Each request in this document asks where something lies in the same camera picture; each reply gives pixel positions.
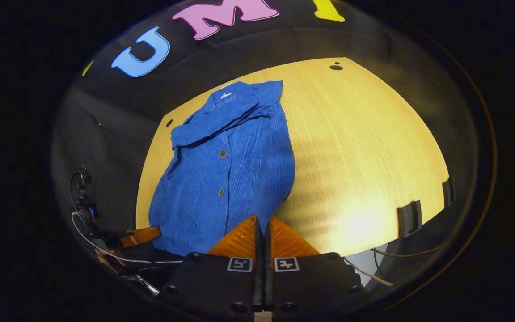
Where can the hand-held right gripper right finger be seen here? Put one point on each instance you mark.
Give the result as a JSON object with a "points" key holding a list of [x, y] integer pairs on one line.
{"points": [[269, 273]]}

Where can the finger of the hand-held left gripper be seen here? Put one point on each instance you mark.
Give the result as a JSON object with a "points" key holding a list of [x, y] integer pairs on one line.
{"points": [[143, 236]]}

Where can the blue button shirt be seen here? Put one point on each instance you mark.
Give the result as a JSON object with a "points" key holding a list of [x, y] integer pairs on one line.
{"points": [[239, 179]]}

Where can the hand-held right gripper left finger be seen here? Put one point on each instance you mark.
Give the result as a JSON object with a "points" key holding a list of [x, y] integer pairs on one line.
{"points": [[257, 273]]}

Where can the black table clamp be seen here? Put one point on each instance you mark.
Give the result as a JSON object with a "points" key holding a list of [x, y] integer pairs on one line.
{"points": [[409, 219]]}

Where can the black backdrop cloth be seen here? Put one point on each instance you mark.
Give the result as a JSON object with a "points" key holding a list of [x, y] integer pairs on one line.
{"points": [[195, 67]]}

